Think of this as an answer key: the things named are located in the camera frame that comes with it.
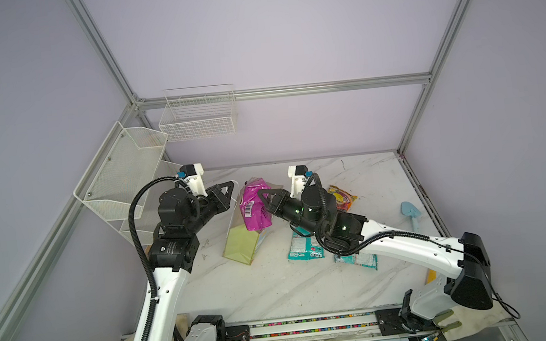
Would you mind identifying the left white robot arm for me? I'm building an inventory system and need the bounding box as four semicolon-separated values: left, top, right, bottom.
128;177;235;341

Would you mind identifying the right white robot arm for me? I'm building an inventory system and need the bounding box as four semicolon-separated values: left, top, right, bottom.
258;185;495;334

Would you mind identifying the blue toy rake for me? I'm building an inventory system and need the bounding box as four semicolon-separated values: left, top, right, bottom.
425;270;437;285

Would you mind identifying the white green-fingered glove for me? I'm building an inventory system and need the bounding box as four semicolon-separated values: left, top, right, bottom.
433;303;511;341

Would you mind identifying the white mesh two-tier shelf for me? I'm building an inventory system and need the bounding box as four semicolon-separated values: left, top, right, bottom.
73;122;180;243

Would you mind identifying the white wire wall basket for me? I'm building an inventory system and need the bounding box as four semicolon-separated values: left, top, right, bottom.
158;84;238;142

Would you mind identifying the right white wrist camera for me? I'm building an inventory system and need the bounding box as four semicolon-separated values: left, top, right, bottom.
288;165;313;199

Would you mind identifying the floral paper gift bag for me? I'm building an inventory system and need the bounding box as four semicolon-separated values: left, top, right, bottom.
223;182;268;265

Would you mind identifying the purple grape candy bag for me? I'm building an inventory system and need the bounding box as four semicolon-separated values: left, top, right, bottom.
240;178;273;232

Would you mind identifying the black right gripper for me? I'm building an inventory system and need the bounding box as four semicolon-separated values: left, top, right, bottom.
253;186;327;247

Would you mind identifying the light blue toy shovel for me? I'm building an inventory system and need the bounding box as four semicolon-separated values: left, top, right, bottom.
400;201;421;233

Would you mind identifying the red Fox's fruits candy bag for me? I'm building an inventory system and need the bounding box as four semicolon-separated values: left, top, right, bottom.
327;185;358;212

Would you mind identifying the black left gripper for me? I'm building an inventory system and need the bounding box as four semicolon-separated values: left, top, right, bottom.
182;182;238;237

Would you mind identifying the teal snack pack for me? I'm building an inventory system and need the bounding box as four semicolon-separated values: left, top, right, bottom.
334;253;379;271
288;228;325;261

